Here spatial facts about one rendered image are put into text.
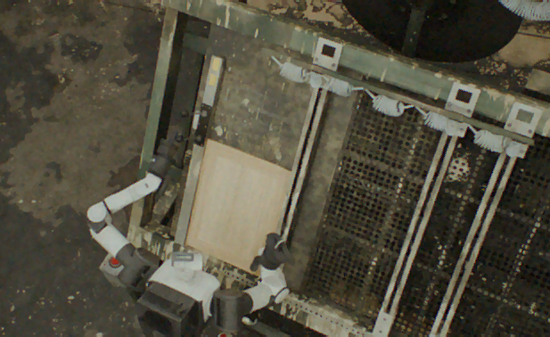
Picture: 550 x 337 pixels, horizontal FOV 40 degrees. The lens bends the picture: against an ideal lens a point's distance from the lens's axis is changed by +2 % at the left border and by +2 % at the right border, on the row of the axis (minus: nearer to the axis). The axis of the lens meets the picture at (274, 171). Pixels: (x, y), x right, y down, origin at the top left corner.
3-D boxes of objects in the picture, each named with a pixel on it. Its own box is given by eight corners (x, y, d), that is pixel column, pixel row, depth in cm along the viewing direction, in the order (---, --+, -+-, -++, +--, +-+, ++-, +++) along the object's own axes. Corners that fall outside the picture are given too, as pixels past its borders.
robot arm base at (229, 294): (250, 327, 301) (234, 335, 292) (223, 322, 308) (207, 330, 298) (250, 291, 300) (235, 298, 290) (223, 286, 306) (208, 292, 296)
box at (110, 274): (108, 281, 367) (98, 267, 352) (121, 260, 372) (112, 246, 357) (129, 291, 364) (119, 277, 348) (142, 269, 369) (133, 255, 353)
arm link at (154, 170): (149, 163, 331) (138, 186, 330) (150, 161, 321) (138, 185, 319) (173, 174, 333) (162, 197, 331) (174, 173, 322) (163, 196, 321)
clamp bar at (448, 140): (372, 324, 333) (357, 352, 312) (459, 76, 285) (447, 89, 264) (393, 333, 331) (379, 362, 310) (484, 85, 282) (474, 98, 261)
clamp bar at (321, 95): (263, 275, 348) (242, 299, 327) (328, 33, 300) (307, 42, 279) (283, 283, 346) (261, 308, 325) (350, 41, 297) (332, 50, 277)
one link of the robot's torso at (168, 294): (192, 378, 302) (197, 321, 279) (122, 343, 312) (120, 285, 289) (228, 326, 324) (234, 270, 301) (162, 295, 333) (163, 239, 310)
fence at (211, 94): (178, 238, 362) (174, 242, 358) (216, 53, 323) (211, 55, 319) (186, 242, 360) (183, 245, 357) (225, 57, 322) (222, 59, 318)
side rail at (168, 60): (141, 215, 374) (128, 223, 364) (179, 1, 329) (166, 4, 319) (151, 219, 372) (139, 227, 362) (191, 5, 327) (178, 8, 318)
